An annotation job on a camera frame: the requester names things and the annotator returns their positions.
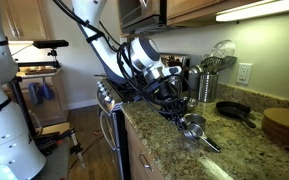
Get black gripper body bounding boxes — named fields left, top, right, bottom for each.
left=147, top=78, right=187, bottom=117

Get large steel measuring pot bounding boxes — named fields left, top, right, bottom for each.
left=180, top=113, right=206, bottom=130

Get small steel measuring pot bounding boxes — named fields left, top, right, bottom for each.
left=183, top=122, right=221, bottom=153

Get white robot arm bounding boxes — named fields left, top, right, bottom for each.
left=69, top=0, right=187, bottom=117

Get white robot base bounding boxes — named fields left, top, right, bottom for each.
left=0, top=14, right=46, bottom=180

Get rear steel utensil holder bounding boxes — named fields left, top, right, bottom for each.
left=198, top=73, right=219, bottom=103

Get black stove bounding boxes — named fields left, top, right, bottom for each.
left=95, top=53, right=192, bottom=180

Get black cast iron skillet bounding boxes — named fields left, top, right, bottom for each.
left=216, top=101, right=256, bottom=128

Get wooden upper cabinets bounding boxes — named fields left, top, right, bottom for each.
left=118, top=0, right=262, bottom=34

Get round wooden boards stack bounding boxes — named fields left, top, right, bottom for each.
left=262, top=108, right=289, bottom=146

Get under-cabinet light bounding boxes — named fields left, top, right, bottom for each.
left=216, top=0, right=289, bottom=22

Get wall power outlet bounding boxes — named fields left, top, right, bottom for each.
left=236, top=63, right=253, bottom=85

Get black camera on stand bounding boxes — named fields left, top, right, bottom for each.
left=12, top=39, right=70, bottom=69

